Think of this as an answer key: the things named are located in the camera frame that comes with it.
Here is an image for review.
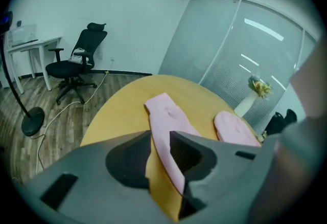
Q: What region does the small white desk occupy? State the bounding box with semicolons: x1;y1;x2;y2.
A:
7;36;63;95

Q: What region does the person's left hand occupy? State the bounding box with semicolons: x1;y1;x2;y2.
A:
251;38;327;218

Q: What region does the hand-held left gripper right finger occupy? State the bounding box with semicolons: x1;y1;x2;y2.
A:
170;130;278;221

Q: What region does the black office chair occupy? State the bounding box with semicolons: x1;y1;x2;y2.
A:
264;109;298;137
45;23;108;105

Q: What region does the white printer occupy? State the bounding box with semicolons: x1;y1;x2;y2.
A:
11;24;38;47

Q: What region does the thin white cable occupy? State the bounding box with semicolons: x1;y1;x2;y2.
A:
35;72;109;175

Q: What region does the white vase with yellow flowers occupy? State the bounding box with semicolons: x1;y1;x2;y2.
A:
234;74;273;118

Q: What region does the white handbag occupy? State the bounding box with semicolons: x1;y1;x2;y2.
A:
68;48;90;64

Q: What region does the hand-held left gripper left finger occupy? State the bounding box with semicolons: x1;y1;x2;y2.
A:
25;130;169;224

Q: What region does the black standing fan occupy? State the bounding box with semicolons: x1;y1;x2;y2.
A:
0;10;45;137

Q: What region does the pink long-sleeve shirt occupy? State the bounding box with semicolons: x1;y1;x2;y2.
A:
144;93;261;196

